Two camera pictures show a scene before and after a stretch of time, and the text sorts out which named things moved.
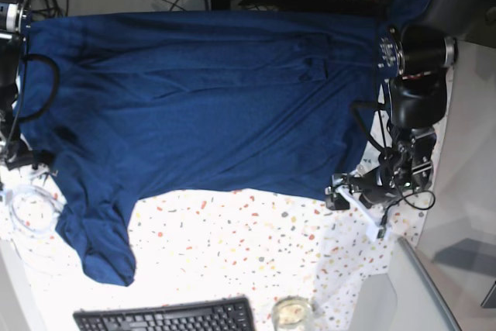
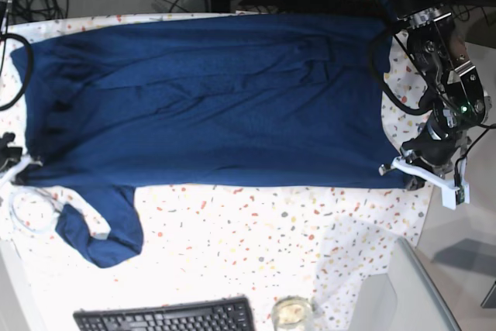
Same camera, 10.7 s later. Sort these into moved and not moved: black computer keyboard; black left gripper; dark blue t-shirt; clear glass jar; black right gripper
Moved: black right gripper; black left gripper
Not moved: dark blue t-shirt; black computer keyboard; clear glass jar
